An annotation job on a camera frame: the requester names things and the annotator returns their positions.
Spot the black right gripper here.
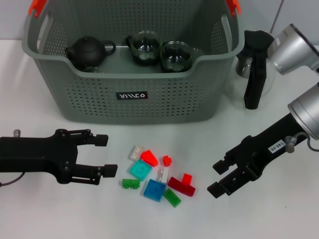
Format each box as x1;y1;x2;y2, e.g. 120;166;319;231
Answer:
207;113;308;199

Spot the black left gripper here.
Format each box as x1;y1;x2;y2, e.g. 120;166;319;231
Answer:
0;128;119;187

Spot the red small square block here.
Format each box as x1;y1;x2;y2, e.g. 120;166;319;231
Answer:
181;173;193;186

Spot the glass teapot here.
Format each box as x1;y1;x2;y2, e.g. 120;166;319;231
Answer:
125;30;163;66
159;43;194;74

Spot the translucent white pink block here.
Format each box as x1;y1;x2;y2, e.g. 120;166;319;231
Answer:
128;145;146;161

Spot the green car shaped block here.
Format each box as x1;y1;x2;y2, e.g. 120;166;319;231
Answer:
121;178;141;190

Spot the teal square block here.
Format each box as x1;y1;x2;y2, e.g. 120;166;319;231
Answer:
129;159;153;181

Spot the orange red sloped block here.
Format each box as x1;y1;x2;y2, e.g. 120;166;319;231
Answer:
139;149;159;167

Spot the dark red long block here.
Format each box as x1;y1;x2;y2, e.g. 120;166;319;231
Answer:
166;176;196;197

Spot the grey perforated plastic storage basket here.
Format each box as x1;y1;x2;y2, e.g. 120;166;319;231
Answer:
21;0;245;125

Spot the green rectangular block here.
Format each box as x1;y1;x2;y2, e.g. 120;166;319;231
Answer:
162;188;182;208

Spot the white small block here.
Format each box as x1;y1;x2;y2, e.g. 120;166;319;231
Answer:
156;168;171;184

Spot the blue square block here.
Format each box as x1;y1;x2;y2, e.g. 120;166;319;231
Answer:
143;178;166;202

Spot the black ceramic teapot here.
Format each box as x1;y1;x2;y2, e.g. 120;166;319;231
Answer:
65;36;117;73

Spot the right gripper cable with connectors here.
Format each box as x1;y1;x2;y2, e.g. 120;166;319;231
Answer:
285;131;319;153

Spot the left gripper cable with connector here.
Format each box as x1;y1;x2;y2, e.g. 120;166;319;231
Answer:
0;128;26;188

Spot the glass kettle with black handle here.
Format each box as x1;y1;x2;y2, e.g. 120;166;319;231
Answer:
223;29;277;111

